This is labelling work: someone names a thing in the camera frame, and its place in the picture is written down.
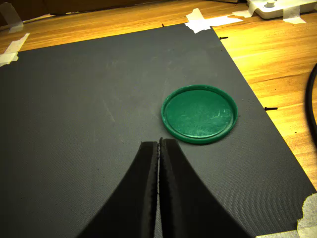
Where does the white tape patch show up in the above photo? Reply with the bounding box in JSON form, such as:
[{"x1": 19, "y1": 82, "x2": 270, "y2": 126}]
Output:
[
  {"x1": 0, "y1": 33, "x2": 30, "y2": 67},
  {"x1": 255, "y1": 192, "x2": 317, "y2": 238},
  {"x1": 184, "y1": 7, "x2": 244, "y2": 34}
]

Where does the dark grey mat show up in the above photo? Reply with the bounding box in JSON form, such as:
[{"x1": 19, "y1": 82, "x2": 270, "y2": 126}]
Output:
[{"x1": 0, "y1": 23, "x2": 317, "y2": 238}]

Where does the black camera cable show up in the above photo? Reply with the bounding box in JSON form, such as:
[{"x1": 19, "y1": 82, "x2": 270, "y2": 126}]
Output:
[{"x1": 307, "y1": 63, "x2": 317, "y2": 139}]

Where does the round green lid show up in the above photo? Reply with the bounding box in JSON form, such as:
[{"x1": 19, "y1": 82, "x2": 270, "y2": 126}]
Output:
[{"x1": 160, "y1": 84, "x2": 238, "y2": 145}]

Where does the white tape strip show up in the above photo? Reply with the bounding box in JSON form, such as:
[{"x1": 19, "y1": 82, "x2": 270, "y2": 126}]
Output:
[
  {"x1": 282, "y1": 4, "x2": 307, "y2": 24},
  {"x1": 0, "y1": 1, "x2": 24, "y2": 34},
  {"x1": 232, "y1": 0, "x2": 260, "y2": 18}
]

